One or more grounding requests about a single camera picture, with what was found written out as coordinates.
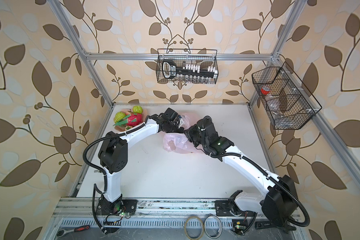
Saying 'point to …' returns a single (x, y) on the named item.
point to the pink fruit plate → (124, 128)
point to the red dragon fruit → (132, 120)
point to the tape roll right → (213, 227)
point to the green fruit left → (119, 116)
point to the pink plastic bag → (178, 142)
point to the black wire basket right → (288, 99)
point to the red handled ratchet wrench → (60, 233)
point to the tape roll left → (194, 228)
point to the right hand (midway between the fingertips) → (182, 131)
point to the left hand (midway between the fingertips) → (188, 137)
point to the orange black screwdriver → (97, 171)
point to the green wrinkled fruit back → (137, 109)
